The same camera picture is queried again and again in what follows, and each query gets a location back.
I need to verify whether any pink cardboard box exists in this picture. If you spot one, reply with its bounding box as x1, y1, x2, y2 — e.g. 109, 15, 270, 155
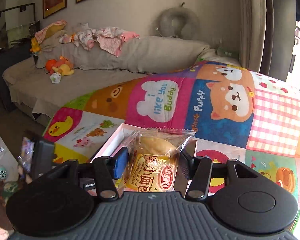
93, 124, 196, 194

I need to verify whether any bread bun red label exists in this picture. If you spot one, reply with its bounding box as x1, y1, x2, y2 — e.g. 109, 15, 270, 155
119, 128, 195, 192

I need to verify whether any colourful cartoon play mat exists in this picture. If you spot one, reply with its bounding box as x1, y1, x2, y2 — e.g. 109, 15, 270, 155
41, 60, 300, 233

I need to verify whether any small white plush toy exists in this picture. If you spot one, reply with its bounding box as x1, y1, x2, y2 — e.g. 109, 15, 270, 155
50, 73, 62, 84

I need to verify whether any orange yellow plush toy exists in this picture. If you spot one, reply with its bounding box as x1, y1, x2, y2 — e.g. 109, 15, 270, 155
45, 56, 75, 76

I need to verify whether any pink baby clothes pile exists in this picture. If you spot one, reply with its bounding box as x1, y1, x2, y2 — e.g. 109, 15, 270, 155
30, 20, 140, 57

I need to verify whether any dark side table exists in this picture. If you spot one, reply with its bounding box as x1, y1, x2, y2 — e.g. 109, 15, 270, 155
0, 3, 40, 112

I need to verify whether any grey neck pillow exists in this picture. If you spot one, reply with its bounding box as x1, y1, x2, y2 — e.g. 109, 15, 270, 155
155, 2, 200, 40

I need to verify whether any beige curtain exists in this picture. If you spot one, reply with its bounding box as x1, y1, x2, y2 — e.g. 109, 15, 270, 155
239, 0, 296, 81

